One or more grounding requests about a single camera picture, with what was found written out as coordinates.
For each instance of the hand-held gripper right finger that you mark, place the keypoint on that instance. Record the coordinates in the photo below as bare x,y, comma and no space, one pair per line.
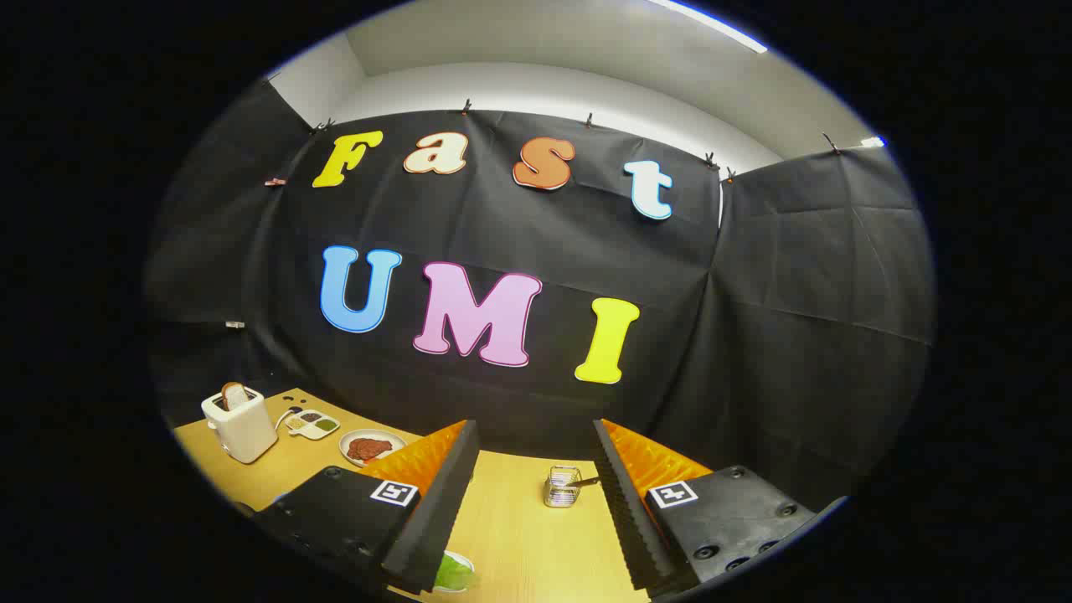
624,511

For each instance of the white bread slice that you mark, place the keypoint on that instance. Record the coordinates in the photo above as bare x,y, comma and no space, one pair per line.
235,395

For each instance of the black backdrop cloth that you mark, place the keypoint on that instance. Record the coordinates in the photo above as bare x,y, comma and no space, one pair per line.
754,335

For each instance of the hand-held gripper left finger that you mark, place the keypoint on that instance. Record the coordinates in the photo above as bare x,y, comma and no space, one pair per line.
444,511

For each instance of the brown meat patties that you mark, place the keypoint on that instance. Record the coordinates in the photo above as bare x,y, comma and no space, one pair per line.
367,450

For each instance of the white toaster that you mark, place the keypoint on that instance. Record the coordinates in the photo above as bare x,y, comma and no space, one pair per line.
245,431

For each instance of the square white plate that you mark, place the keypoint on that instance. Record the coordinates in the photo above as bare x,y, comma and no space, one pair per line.
467,563

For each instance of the round white plate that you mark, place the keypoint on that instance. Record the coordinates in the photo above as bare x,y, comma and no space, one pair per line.
394,440

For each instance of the white divided condiment dish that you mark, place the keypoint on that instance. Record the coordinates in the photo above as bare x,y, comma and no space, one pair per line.
314,425

